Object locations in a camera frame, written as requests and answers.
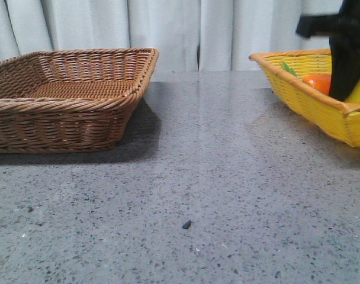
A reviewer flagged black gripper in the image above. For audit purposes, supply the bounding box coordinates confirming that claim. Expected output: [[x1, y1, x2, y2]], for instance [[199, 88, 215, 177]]
[[295, 1, 360, 99]]

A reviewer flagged orange toy carrot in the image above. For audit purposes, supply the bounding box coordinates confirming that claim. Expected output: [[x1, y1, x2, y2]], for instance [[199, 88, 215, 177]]
[[280, 62, 331, 96]]

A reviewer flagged yellow wicker basket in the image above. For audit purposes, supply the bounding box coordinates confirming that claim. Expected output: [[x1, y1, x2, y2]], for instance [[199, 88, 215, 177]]
[[249, 49, 360, 148]]

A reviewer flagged white pleated curtain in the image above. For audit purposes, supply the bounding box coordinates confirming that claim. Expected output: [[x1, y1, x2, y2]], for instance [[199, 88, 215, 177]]
[[0, 0, 342, 72]]

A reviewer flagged small black debris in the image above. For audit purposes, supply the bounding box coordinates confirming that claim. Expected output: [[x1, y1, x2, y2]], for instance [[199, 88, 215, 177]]
[[182, 220, 192, 230]]

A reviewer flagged brown wicker basket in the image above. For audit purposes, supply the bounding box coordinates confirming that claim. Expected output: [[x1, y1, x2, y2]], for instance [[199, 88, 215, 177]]
[[0, 48, 159, 154]]

